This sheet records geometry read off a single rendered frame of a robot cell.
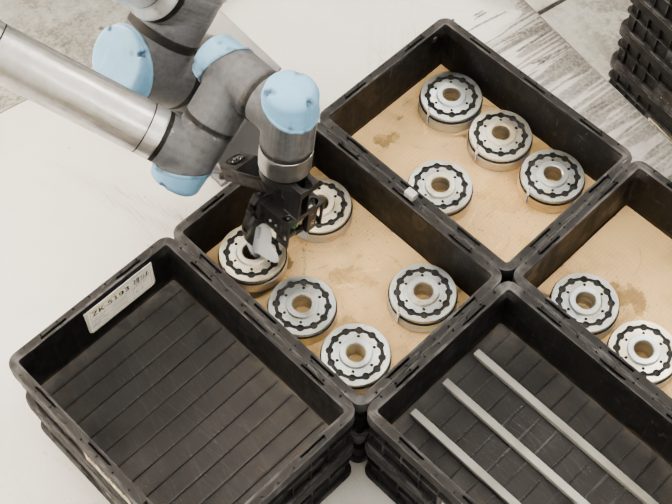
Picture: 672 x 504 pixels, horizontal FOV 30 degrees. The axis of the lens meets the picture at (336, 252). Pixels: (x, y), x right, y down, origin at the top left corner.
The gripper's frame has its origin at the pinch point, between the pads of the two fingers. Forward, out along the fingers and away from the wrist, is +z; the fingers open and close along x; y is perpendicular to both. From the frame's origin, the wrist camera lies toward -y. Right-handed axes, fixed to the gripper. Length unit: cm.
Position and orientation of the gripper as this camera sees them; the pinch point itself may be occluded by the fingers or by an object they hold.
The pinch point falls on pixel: (266, 241)
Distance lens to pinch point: 190.4
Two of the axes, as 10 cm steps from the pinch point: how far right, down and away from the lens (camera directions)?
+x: 7.0, -5.3, 4.7
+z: -1.0, 5.9, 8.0
